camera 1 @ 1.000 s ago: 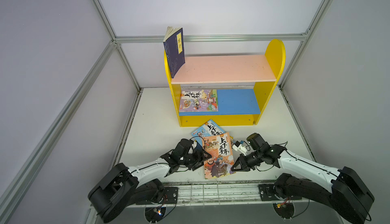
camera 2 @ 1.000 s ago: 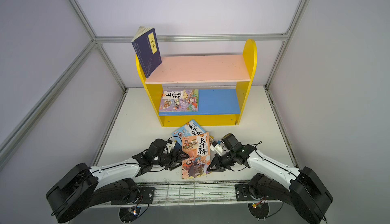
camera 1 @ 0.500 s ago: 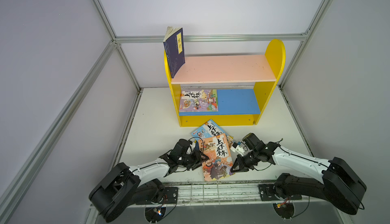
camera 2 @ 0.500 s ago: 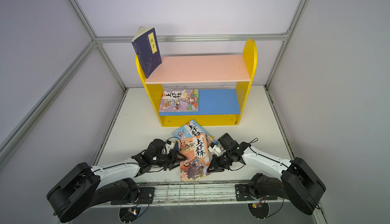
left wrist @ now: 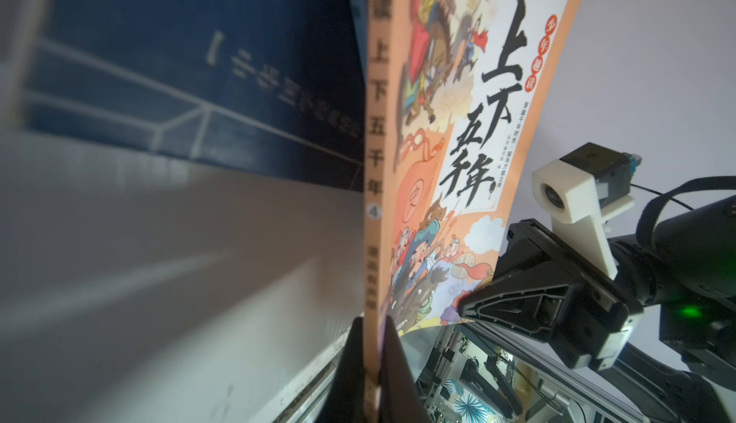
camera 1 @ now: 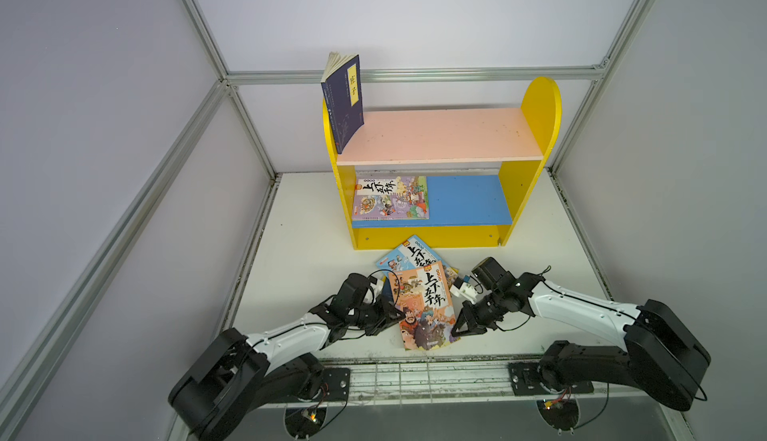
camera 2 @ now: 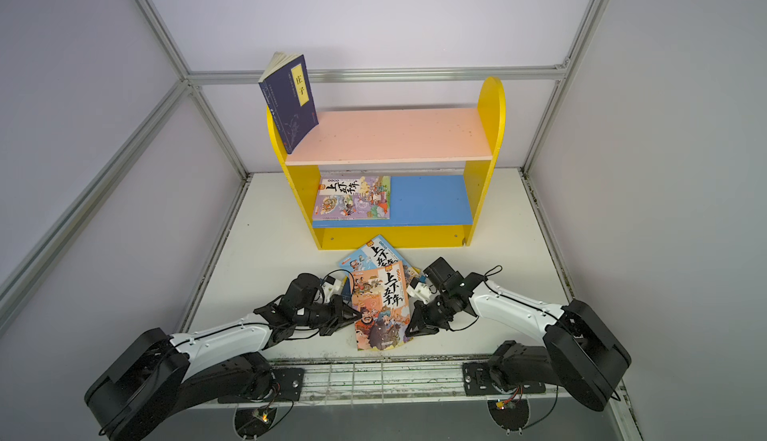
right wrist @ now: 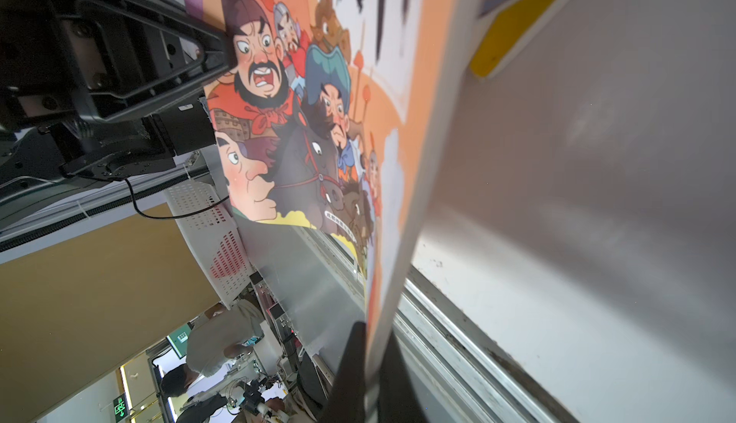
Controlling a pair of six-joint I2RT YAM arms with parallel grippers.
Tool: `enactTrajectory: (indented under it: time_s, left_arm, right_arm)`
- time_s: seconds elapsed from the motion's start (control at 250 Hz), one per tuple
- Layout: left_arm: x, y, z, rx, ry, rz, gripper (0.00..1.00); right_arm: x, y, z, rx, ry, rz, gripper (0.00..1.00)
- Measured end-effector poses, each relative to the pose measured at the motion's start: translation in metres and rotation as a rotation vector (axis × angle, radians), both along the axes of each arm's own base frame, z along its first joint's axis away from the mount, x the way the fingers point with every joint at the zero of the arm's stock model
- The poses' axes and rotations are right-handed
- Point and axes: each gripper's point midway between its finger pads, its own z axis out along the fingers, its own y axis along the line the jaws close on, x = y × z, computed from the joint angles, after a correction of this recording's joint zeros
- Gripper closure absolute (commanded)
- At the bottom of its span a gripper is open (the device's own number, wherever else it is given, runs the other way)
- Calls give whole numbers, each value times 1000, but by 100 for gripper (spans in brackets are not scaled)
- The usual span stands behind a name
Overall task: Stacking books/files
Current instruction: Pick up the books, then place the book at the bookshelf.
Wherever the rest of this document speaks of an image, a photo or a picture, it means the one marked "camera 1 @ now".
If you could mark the purple comic book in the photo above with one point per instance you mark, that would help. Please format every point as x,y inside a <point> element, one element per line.
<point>391,199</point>

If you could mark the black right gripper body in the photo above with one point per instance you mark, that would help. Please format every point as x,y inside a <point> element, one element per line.
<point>474,312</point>

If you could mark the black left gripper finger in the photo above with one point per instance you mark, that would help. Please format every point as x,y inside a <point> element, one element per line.
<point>386,323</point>
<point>390,295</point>

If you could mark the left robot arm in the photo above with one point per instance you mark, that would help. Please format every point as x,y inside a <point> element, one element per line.
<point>239,373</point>

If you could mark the yellow pink blue bookshelf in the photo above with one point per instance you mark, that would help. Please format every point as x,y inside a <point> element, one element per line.
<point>482,165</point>

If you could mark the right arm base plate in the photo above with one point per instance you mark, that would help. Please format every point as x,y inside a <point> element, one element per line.
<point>529,379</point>

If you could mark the dark blue standing book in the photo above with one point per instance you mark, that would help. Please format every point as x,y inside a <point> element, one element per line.
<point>342,88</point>

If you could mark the orange comic book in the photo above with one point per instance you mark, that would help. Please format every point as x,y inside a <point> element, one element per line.
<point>428,311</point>

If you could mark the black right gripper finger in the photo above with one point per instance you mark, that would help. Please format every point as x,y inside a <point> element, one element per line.
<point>467,314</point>
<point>468,328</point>

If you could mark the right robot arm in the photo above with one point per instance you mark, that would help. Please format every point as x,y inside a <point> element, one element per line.
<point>644,346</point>

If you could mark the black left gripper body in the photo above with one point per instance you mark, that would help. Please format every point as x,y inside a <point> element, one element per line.
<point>377,311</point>

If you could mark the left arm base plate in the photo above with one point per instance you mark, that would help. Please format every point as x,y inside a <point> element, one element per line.
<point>327,385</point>

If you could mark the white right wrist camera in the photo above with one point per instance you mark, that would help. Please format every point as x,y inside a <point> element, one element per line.
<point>464,289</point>

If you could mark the light blue comic book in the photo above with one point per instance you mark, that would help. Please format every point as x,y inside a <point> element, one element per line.
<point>414,253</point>

